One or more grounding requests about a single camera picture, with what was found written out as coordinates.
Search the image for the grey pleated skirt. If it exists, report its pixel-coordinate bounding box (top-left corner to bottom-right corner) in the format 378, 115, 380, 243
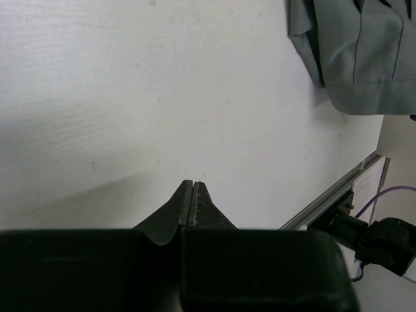
287, 1, 415, 119

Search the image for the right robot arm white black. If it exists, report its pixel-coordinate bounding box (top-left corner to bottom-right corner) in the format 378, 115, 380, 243
329, 214, 415, 277

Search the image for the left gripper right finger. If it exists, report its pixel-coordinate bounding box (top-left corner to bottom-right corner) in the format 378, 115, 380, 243
180, 182, 359, 311

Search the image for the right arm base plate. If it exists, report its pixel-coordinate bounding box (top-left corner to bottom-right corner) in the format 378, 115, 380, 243
307, 190, 354, 231

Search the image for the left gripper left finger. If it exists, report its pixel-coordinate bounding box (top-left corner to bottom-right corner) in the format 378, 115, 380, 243
1, 180, 192, 311

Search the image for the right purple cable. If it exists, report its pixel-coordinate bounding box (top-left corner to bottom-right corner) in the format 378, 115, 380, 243
354, 185, 416, 219

